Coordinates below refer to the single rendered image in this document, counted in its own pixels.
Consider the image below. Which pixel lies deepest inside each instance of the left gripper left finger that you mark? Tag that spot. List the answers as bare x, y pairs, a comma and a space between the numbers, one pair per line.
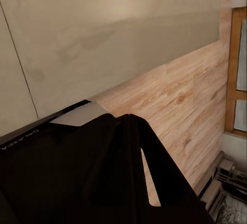
86, 206

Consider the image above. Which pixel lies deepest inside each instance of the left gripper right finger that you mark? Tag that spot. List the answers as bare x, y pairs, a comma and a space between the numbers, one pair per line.
179, 202

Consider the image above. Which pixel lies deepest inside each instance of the coffee table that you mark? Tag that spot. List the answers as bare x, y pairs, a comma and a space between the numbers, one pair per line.
56, 53

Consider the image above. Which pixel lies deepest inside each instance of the wood fireplace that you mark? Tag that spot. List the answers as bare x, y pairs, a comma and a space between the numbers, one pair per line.
223, 191

